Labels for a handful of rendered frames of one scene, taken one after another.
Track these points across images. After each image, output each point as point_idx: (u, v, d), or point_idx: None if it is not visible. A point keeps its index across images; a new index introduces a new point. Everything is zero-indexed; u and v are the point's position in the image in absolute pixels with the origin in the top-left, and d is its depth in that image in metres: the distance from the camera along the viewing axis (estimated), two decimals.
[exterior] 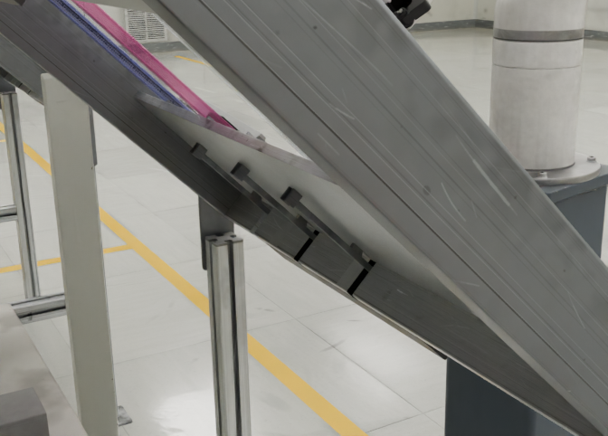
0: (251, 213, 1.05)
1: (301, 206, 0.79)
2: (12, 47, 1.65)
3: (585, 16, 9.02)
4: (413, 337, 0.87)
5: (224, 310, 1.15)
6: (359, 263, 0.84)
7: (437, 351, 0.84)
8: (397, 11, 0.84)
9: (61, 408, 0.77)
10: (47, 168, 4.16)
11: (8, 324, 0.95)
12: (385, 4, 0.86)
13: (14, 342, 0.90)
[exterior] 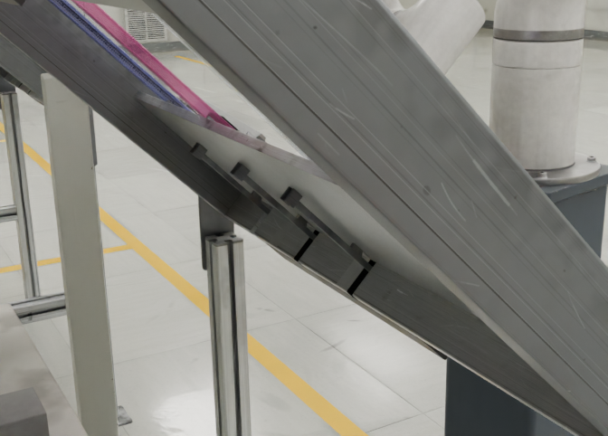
0: (251, 213, 1.05)
1: (301, 206, 0.79)
2: (12, 47, 1.65)
3: (585, 16, 9.02)
4: (413, 337, 0.87)
5: (224, 310, 1.15)
6: (359, 263, 0.84)
7: (437, 351, 0.84)
8: None
9: (61, 408, 0.77)
10: (47, 168, 4.16)
11: (8, 324, 0.95)
12: None
13: (14, 342, 0.90)
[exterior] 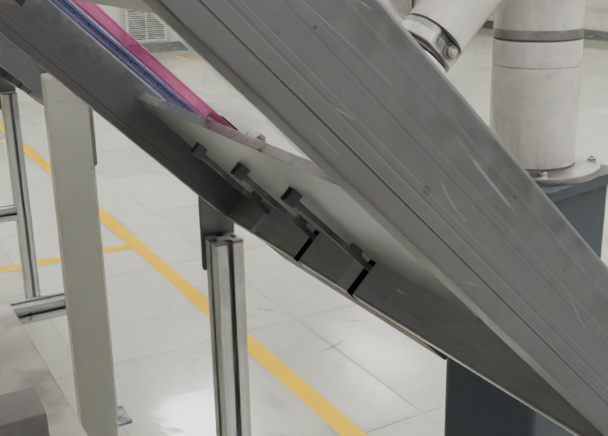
0: (251, 213, 1.05)
1: (301, 206, 0.79)
2: (12, 47, 1.65)
3: (585, 16, 9.02)
4: (413, 337, 0.87)
5: (224, 310, 1.15)
6: (359, 263, 0.84)
7: (437, 351, 0.84)
8: None
9: (61, 408, 0.77)
10: (47, 168, 4.16)
11: (8, 324, 0.95)
12: None
13: (14, 342, 0.90)
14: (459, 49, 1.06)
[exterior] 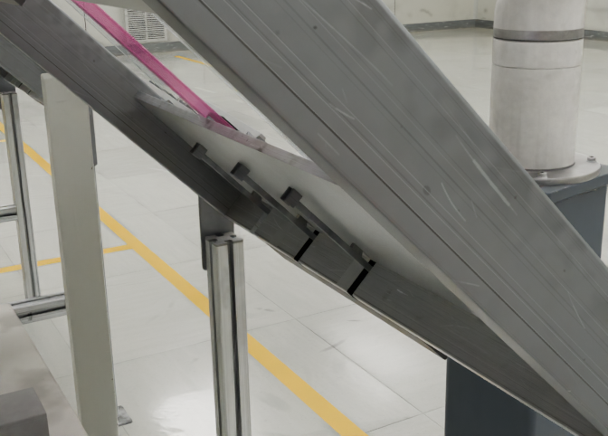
0: (251, 213, 1.05)
1: (301, 206, 0.79)
2: (12, 47, 1.65)
3: (585, 16, 9.02)
4: (413, 337, 0.87)
5: (224, 310, 1.15)
6: (359, 263, 0.84)
7: (437, 351, 0.84)
8: None
9: (61, 408, 0.77)
10: (47, 168, 4.16)
11: (8, 324, 0.95)
12: None
13: (14, 342, 0.90)
14: None
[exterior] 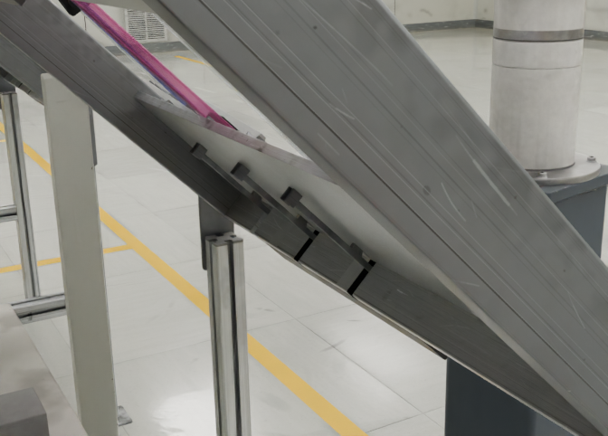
0: (251, 213, 1.05)
1: (301, 206, 0.79)
2: (12, 47, 1.65)
3: (585, 16, 9.02)
4: (413, 337, 0.87)
5: (224, 310, 1.15)
6: (359, 263, 0.84)
7: (437, 351, 0.84)
8: None
9: (61, 408, 0.77)
10: (47, 168, 4.16)
11: (8, 324, 0.95)
12: None
13: (14, 342, 0.90)
14: None
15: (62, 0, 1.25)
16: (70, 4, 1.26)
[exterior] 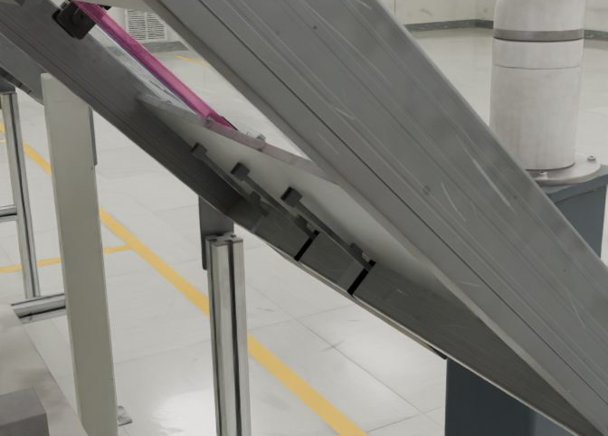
0: (251, 213, 1.05)
1: (301, 206, 0.79)
2: (12, 47, 1.65)
3: (585, 16, 9.02)
4: (413, 337, 0.87)
5: (224, 310, 1.15)
6: (359, 263, 0.84)
7: (437, 351, 0.84)
8: None
9: (61, 408, 0.77)
10: (47, 168, 4.16)
11: (8, 324, 0.95)
12: None
13: (14, 342, 0.90)
14: None
15: (62, 19, 0.85)
16: (73, 23, 0.85)
